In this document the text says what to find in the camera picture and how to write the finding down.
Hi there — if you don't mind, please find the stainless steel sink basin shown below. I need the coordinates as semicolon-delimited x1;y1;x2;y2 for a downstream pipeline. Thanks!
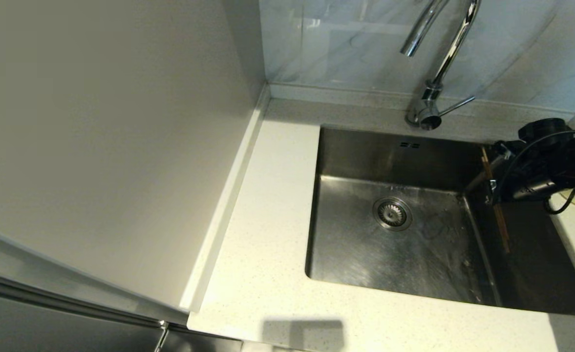
305;126;575;317

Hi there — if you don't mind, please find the chrome cabinet handle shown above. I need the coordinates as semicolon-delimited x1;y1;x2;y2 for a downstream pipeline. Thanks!
154;323;170;352

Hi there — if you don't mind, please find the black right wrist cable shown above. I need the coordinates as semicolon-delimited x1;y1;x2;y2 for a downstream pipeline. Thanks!
496;130;575;215

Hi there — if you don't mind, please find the chrome cabinet rail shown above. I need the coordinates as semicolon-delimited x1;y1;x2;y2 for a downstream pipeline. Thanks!
0;271;190;338

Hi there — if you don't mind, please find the grey tall cabinet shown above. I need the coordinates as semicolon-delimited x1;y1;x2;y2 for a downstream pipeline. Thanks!
0;0;268;352

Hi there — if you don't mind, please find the round metal drain strainer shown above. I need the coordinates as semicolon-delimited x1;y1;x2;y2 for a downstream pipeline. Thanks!
372;197;413;232

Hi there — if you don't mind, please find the chrome gooseneck faucet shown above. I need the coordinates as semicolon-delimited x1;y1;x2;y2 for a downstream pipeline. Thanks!
400;0;482;131

